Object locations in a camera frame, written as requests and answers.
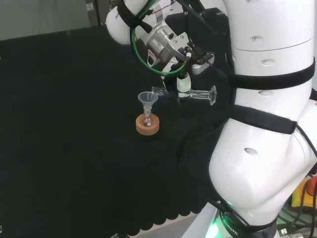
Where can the grey metal cabinet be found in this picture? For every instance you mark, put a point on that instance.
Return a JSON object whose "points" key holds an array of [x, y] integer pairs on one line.
{"points": [[97, 12]]}

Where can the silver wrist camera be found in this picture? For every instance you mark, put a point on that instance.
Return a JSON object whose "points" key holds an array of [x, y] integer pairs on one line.
{"points": [[203, 64]]}

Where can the black cloth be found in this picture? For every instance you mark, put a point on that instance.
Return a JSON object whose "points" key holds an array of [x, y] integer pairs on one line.
{"points": [[74, 124]]}

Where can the clear plastic funnel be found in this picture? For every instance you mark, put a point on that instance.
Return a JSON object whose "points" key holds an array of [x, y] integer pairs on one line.
{"points": [[147, 98]]}

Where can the clear glass round-bottom flask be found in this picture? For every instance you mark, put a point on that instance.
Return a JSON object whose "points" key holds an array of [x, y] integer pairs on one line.
{"points": [[148, 121]]}

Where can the yellow stop button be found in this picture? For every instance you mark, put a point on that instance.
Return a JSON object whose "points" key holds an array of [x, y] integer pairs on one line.
{"points": [[301, 196]]}

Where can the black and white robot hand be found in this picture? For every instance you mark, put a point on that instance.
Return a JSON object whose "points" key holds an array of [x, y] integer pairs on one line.
{"points": [[183, 85]]}

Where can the clear glass graduated cylinder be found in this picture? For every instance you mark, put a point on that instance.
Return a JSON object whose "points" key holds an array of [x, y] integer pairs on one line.
{"points": [[203, 95]]}

